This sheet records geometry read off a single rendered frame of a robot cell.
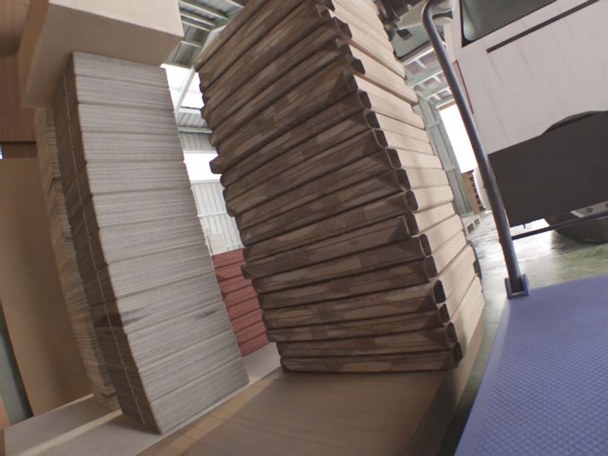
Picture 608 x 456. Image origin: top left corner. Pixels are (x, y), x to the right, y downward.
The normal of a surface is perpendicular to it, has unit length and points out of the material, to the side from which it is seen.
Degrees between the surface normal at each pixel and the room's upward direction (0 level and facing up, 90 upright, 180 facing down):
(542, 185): 81
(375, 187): 90
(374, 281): 90
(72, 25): 180
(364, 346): 90
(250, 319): 90
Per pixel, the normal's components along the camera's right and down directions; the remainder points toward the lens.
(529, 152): -0.65, -0.01
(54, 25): 0.29, 0.95
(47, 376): 0.73, -0.27
